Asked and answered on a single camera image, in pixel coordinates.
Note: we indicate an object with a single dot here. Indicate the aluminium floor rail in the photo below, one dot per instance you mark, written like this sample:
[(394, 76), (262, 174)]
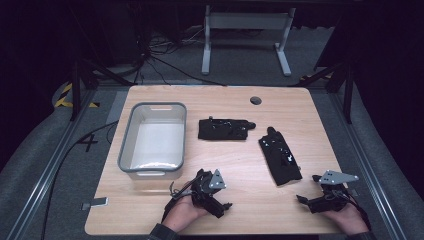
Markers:
[(50, 170), (370, 170)]

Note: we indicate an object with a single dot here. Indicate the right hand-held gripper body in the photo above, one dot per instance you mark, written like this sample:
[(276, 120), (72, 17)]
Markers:
[(330, 201)]

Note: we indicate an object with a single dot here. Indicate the person's left hand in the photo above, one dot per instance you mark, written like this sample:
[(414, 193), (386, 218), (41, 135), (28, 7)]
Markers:
[(183, 213)]

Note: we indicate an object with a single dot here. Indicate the person's right hand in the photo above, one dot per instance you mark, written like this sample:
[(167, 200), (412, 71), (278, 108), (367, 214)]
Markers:
[(348, 220)]

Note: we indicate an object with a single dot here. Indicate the grey table grommet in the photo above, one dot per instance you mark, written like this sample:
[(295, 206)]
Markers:
[(255, 100)]

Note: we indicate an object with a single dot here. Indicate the black tripod stand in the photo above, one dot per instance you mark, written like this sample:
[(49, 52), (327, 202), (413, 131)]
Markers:
[(348, 96), (76, 90)]

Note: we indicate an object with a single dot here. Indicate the grey tape strip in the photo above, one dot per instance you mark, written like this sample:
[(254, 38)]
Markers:
[(98, 202)]

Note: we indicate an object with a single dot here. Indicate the yellow and black floor tape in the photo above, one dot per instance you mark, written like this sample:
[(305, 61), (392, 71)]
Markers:
[(63, 96)]

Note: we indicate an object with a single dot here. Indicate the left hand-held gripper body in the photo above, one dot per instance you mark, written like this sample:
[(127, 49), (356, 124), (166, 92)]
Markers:
[(205, 193)]

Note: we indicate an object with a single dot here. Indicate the black glove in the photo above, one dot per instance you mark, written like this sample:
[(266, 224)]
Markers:
[(278, 160), (221, 130)]

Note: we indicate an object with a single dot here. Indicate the white metal stand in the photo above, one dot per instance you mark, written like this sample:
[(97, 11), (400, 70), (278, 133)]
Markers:
[(246, 20)]

